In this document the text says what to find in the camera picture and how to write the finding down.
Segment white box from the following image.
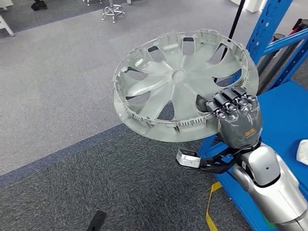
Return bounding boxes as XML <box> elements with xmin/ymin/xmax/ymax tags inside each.
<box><xmin>229</xmin><ymin>0</ymin><xmax>263</xmax><ymax>13</ymax></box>

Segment black robot foot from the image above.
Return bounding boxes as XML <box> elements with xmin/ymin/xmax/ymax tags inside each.
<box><xmin>87</xmin><ymin>210</ymin><xmax>106</xmax><ymax>231</ymax></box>

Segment black camera bracket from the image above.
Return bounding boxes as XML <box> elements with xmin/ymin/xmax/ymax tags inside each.
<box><xmin>199</xmin><ymin>140</ymin><xmax>261</xmax><ymax>174</ymax></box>

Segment white furniture leg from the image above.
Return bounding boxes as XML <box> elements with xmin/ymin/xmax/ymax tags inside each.
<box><xmin>0</xmin><ymin>14</ymin><xmax>15</xmax><ymax>37</ymax></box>

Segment silver plastic wheel hubcap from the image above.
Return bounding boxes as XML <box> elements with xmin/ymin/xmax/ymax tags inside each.
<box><xmin>112</xmin><ymin>29</ymin><xmax>259</xmax><ymax>142</ymax></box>

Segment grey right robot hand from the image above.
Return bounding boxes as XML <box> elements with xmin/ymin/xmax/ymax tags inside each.
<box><xmin>196</xmin><ymin>85</ymin><xmax>263</xmax><ymax>149</ymax></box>

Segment chrome stool base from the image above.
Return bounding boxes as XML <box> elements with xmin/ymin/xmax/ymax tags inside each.
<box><xmin>101</xmin><ymin>0</ymin><xmax>126</xmax><ymax>24</ymax></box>

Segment blue metal shelf rack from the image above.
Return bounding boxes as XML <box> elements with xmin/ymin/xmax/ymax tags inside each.
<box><xmin>197</xmin><ymin>0</ymin><xmax>308</xmax><ymax>231</ymax></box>

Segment chrome barrier post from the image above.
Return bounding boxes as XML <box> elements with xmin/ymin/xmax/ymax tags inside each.
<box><xmin>256</xmin><ymin>33</ymin><xmax>287</xmax><ymax>96</ymax></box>
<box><xmin>264</xmin><ymin>18</ymin><xmax>308</xmax><ymax>93</ymax></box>

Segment black stanchion with round base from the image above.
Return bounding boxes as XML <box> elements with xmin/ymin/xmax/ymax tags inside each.
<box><xmin>213</xmin><ymin>0</ymin><xmax>246</xmax><ymax>84</ymax></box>

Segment white curved plastic part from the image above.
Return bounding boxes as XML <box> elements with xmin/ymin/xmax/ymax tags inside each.
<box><xmin>297</xmin><ymin>140</ymin><xmax>308</xmax><ymax>167</ymax></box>

